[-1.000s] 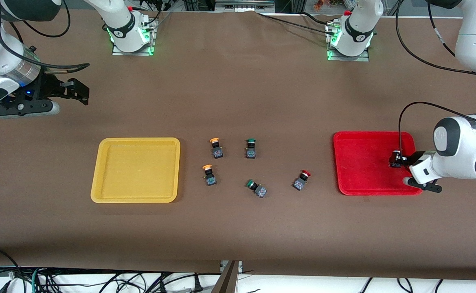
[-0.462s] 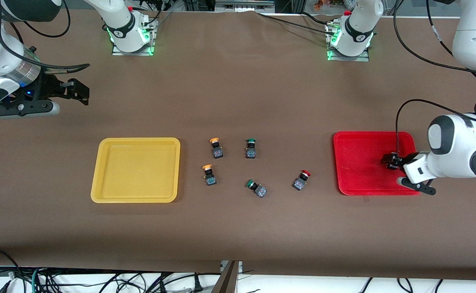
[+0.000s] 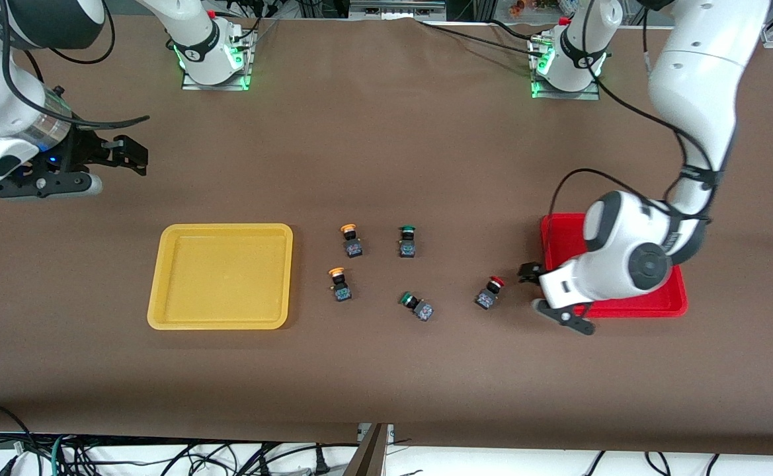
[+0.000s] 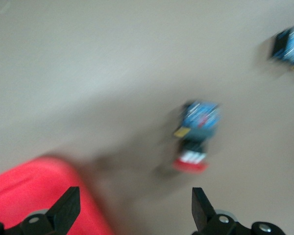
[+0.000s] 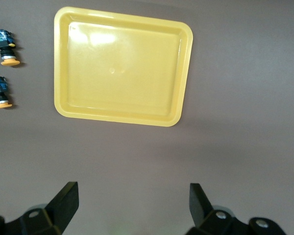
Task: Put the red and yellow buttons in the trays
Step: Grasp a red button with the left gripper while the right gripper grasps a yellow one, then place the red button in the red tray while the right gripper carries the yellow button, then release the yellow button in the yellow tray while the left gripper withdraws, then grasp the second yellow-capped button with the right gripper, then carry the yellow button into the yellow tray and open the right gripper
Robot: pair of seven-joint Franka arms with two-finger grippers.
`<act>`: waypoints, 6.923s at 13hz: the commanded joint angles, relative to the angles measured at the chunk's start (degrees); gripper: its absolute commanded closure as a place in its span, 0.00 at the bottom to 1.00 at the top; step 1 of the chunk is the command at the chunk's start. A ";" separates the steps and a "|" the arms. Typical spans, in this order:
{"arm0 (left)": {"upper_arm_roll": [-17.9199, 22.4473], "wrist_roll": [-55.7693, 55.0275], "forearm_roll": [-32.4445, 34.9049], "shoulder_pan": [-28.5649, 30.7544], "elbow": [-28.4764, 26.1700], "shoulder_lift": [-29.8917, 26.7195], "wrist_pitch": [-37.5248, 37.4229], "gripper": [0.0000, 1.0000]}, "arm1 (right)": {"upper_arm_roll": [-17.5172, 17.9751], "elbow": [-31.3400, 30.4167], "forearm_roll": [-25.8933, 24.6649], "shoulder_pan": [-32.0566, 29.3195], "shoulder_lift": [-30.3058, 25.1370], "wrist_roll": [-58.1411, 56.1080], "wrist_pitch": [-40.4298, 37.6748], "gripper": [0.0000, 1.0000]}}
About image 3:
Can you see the wooden table beam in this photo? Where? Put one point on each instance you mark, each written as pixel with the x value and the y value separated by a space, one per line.
pixel 369 456

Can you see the aluminium frame rail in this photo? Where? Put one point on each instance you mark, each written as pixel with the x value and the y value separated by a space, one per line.
pixel 396 8

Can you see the yellow plastic tray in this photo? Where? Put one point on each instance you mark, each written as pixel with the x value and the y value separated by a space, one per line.
pixel 221 277

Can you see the brown table cover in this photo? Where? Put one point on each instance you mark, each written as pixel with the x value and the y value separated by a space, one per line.
pixel 386 165

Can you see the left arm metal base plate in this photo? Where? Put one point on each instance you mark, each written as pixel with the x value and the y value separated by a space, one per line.
pixel 588 96

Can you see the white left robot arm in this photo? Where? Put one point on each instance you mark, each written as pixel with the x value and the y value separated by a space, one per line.
pixel 690 79

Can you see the yellow push button switch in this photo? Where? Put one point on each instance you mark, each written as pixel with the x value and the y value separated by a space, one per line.
pixel 342 291
pixel 353 248

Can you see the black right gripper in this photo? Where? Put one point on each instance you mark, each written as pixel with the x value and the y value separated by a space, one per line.
pixel 87 151

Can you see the black power plug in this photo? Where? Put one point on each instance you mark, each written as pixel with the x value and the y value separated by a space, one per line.
pixel 321 465

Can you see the red plastic tray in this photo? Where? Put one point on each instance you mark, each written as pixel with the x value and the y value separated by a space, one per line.
pixel 558 238

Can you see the red push button switch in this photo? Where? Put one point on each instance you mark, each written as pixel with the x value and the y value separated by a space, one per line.
pixel 484 299

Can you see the white metal bracket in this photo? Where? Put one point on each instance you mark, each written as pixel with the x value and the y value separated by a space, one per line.
pixel 361 431

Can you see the green push button switch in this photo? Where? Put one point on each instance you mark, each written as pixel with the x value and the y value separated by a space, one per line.
pixel 406 248
pixel 423 311

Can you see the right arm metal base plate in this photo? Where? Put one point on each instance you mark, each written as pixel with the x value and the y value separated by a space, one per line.
pixel 214 84

